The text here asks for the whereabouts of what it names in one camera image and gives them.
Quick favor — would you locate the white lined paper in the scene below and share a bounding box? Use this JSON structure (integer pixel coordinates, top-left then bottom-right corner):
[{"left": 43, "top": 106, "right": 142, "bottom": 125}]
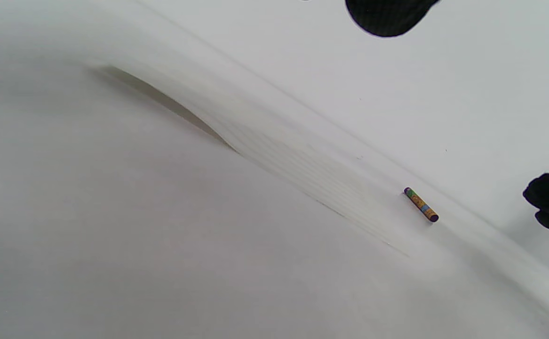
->
[{"left": 91, "top": 0, "right": 549, "bottom": 332}]

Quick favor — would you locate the purple wax crayon colourful wrapper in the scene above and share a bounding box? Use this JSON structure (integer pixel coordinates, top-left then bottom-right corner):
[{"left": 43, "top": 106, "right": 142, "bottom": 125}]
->
[{"left": 404, "top": 187, "right": 440, "bottom": 223}]

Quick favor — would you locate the person's left hand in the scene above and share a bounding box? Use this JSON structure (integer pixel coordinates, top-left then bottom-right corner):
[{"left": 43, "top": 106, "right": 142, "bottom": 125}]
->
[{"left": 345, "top": 0, "right": 549, "bottom": 241}]

